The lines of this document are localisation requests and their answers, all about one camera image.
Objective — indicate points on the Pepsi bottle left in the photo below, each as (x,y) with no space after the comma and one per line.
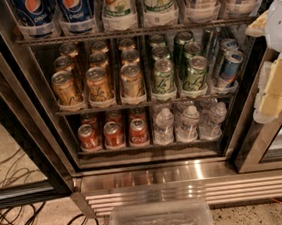
(33,14)

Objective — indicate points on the green LaCroix can front right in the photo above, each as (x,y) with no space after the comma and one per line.
(195,74)

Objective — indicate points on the orange LaCroix can front left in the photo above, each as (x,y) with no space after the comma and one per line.
(66,89)

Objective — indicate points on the orange can second row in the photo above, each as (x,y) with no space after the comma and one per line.
(130,56)
(64,63)
(98,60)

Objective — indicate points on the red soda can back right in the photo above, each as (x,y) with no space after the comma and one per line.
(136,113)

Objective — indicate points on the clear plastic bin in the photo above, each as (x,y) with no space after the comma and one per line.
(177,212)

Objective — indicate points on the blue energy drink can behind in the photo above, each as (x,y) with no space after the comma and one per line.
(225,45)

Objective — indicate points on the pepsi bottle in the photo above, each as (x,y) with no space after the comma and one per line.
(33,14)
(77,15)

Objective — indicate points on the clear water bottle behind right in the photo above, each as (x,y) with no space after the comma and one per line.
(206,105)

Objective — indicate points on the green can second row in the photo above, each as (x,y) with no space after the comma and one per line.
(189,50)
(160,52)

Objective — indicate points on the green can third row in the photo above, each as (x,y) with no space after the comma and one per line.
(157,40)
(180,41)

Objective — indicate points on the orange can second row right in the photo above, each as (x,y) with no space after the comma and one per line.
(130,56)

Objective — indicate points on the clear water bottle front middle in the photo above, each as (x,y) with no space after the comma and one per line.
(186,130)

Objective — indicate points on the green can second row left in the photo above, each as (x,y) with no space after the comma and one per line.
(160,52)

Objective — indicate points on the red soda can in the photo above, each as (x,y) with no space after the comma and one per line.
(136,113)
(138,133)
(113,136)
(114,116)
(91,119)
(88,137)

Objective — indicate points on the orange can third row right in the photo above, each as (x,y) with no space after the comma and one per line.
(126,43)

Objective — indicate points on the orange LaCroix can front right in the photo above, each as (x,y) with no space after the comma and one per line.
(131,80)

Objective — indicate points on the orange can second row left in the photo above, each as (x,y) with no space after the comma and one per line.
(64,63)

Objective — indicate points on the orange LaCroix can front middle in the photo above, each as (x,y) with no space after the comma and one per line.
(98,85)

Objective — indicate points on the orange can third row middle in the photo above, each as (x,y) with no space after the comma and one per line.
(99,46)

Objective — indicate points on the red soda can front middle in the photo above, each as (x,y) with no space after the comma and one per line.
(113,136)

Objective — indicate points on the orange can third row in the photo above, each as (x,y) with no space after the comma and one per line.
(69,49)
(99,46)
(126,43)

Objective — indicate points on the orange can second row middle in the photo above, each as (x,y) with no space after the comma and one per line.
(98,60)

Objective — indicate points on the red soda can back middle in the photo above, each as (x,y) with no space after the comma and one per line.
(114,116)

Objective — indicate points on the green LaCroix can front left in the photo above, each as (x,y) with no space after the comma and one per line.
(163,75)

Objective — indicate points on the green can third row left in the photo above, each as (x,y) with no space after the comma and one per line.
(157,40)

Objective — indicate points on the Pepsi bottle right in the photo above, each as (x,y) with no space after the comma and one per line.
(77,15)

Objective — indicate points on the blue energy drink can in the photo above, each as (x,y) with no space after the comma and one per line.
(225,45)
(229,69)

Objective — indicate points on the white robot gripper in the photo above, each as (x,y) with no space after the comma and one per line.
(281,24)

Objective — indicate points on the green can second row right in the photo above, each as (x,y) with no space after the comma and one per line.
(189,50)

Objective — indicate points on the orange can third row left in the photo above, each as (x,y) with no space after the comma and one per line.
(69,49)

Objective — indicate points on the clear plastic water bottle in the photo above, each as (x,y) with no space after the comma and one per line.
(210,129)

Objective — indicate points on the glass fridge door right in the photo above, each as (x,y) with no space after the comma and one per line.
(253,147)

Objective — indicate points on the green lacroix can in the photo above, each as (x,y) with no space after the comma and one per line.
(195,74)
(163,75)

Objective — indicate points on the blue energy drink can front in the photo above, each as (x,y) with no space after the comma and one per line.
(229,69)

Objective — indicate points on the clear water bottle front left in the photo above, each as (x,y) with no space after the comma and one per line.
(163,127)

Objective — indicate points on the orange lacroix can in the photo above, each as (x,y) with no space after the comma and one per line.
(98,85)
(66,89)
(131,80)

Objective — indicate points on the green can third row right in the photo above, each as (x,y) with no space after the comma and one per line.
(180,41)

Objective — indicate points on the red soda can front left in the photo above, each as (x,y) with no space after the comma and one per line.
(88,137)

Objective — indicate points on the red soda can back left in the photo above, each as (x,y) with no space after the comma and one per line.
(91,119)

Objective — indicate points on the red soda can front right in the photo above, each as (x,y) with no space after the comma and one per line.
(138,133)

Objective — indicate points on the steel fridge vent grille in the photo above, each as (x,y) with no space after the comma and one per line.
(235,188)

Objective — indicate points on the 7up bottle left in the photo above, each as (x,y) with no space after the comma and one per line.
(118,8)

